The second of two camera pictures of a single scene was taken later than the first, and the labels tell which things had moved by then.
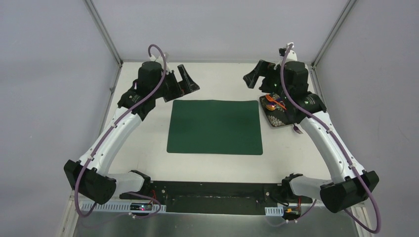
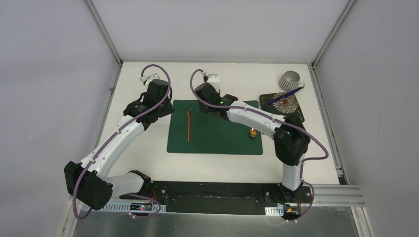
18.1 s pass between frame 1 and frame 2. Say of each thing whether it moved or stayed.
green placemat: stayed
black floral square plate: stayed
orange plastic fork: moved
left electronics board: stayed
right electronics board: stayed
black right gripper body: moved
